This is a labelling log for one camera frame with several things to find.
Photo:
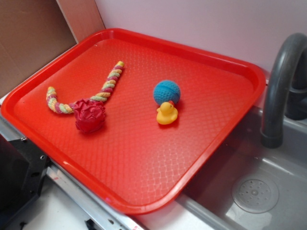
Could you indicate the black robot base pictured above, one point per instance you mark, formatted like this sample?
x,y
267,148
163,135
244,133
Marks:
x,y
23,167

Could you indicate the blue rubber ball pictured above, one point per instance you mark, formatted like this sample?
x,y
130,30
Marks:
x,y
166,91

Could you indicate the red crumpled ball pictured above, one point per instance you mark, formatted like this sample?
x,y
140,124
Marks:
x,y
90,115

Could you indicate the yellow rubber duck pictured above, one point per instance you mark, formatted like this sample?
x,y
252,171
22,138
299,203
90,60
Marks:
x,y
167,113

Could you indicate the red plastic tray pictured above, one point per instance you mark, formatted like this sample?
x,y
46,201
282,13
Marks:
x,y
134,163

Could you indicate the grey plastic sink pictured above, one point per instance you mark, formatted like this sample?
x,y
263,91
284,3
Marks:
x,y
209,193

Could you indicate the grey sink drain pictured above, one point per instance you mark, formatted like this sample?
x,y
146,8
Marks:
x,y
255,193

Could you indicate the grey plastic faucet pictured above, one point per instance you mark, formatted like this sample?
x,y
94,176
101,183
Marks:
x,y
287,90

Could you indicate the brown cardboard panel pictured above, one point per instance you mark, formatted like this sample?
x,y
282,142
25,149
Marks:
x,y
35,32

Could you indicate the multicolour braided rope toy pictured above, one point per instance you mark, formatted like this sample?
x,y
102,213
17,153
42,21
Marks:
x,y
101,97

